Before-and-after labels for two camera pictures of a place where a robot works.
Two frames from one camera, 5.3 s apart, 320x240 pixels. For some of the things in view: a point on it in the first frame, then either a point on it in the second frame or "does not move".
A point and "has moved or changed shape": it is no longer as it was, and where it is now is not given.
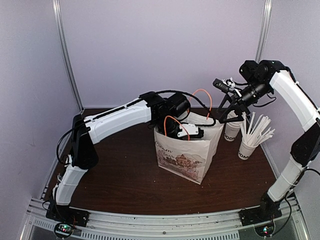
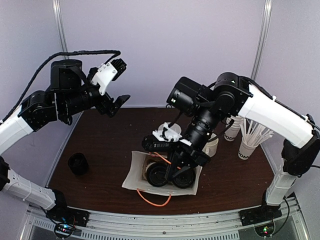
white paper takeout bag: [189, 158] has moved or changed shape
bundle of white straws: [258, 135] does not move
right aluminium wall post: [264, 32] does not move
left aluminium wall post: [57, 7] does not move
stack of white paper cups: [232, 128] does not move
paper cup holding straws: [245, 151] does not move
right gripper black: [239, 105] -> [185, 154]
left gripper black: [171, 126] -> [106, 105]
